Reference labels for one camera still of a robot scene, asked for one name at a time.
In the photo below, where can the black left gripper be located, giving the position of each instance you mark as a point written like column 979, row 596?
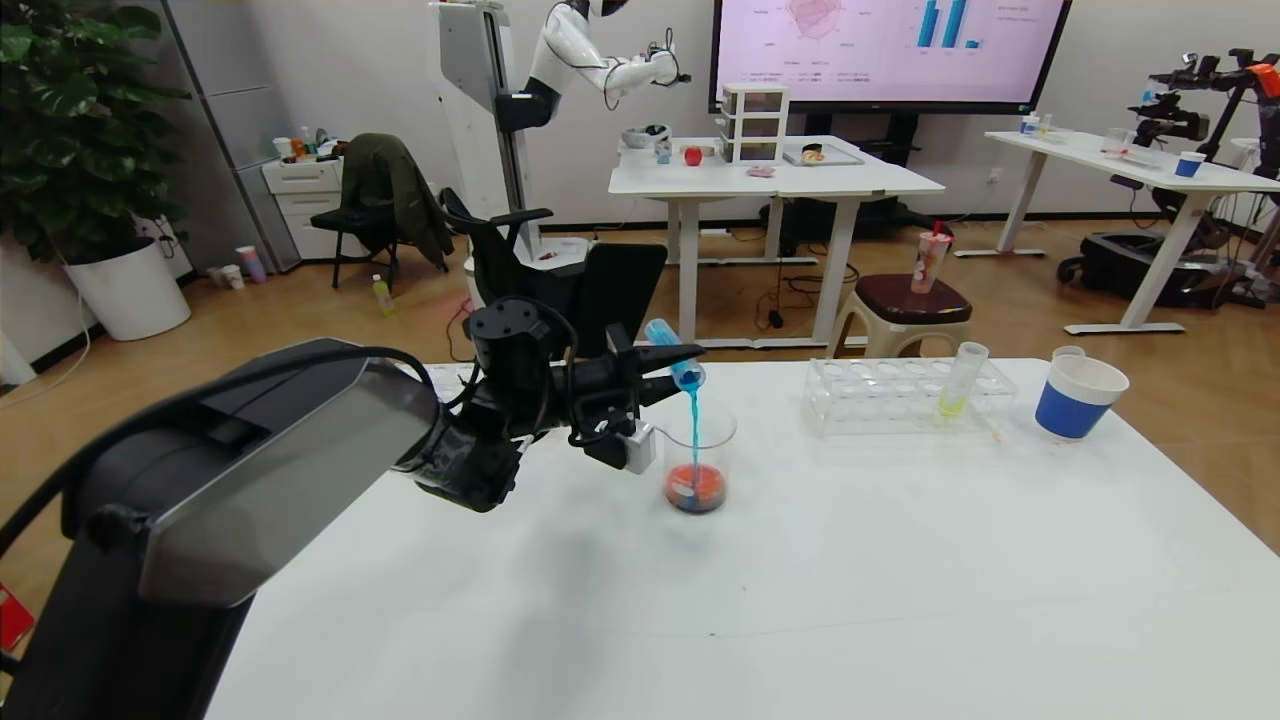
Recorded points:
column 621, row 371

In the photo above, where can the blue pigment test tube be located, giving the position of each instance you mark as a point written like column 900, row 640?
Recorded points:
column 668, row 335

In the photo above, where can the red pigment test tube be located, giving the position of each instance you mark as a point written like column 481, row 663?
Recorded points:
column 1068, row 353

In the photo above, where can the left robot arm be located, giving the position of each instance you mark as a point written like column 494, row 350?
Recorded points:
column 280, row 450

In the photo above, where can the clear plastic test tube rack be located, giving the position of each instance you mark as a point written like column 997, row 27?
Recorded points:
column 450, row 374
column 880, row 398

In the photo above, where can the yellow pigment test tube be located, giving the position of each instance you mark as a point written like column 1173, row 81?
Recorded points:
column 950, row 404

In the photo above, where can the small glass beaker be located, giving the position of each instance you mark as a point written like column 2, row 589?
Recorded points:
column 1114, row 144

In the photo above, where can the white standing desk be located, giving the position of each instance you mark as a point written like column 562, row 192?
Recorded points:
column 860, row 181
column 690, row 183
column 1170, row 180

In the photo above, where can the black office chair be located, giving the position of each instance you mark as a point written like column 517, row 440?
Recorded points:
column 500, row 250

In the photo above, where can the small pink object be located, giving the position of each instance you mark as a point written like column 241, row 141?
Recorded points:
column 760, row 171

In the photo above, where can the white and black headset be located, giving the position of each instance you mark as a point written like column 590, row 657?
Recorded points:
column 645, row 137

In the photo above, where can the brown top plastic stool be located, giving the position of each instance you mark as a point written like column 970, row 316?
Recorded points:
column 905, row 303

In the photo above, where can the white desktop drawer organizer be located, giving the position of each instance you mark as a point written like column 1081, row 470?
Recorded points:
column 753, row 127

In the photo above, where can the green plastic bottle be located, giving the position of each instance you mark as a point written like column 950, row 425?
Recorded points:
column 381, row 296

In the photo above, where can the grey tray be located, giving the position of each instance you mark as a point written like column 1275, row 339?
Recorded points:
column 840, row 157

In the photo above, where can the drink cup with red straw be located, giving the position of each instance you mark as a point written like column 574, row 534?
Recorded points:
column 928, row 266

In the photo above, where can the dark green jacket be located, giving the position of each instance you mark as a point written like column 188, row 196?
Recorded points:
column 393, row 192

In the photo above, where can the large display screen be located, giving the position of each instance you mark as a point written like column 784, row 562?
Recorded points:
column 780, row 70

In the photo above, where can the black display stand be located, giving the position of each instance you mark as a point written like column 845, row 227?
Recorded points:
column 895, row 132

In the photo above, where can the black metal chair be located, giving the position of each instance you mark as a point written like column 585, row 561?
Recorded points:
column 343, row 222

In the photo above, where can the white humanoid robot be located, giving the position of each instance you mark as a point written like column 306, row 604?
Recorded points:
column 468, row 78

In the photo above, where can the white drawer cabinet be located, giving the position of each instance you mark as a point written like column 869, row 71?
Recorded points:
column 303, row 198

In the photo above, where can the blue white paper cup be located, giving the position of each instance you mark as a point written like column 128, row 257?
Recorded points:
column 1068, row 412

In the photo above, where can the purple cup stack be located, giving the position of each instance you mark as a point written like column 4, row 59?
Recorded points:
column 250, row 265

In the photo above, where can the white mug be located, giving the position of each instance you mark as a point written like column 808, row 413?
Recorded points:
column 283, row 149

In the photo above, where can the small white paper cup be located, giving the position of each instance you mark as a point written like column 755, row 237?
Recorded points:
column 230, row 277

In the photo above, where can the grey tall cabinet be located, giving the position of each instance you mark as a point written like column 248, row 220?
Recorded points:
column 238, row 118

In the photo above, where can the black mobile robot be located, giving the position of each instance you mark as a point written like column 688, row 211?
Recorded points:
column 1140, row 268

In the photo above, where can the white plant pot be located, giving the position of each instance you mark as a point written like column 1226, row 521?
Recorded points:
column 128, row 292

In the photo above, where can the small blue cup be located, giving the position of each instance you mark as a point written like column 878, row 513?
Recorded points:
column 1187, row 167

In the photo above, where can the green leafy plant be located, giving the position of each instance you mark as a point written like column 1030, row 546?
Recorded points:
column 70, row 118

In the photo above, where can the red box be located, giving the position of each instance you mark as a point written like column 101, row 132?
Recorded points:
column 12, row 620

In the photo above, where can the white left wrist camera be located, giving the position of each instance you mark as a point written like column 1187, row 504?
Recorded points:
column 640, row 448

